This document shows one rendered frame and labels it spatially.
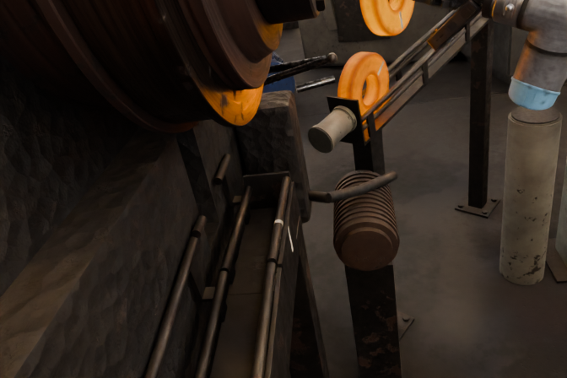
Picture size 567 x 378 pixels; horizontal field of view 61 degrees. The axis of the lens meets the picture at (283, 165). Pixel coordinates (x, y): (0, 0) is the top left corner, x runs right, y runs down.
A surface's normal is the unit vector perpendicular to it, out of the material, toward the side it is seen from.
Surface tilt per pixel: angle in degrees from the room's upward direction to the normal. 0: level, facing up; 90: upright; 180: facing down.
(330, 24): 90
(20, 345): 0
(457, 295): 0
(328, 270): 0
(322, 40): 90
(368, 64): 90
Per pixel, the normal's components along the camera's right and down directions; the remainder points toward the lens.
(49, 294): -0.17, -0.86
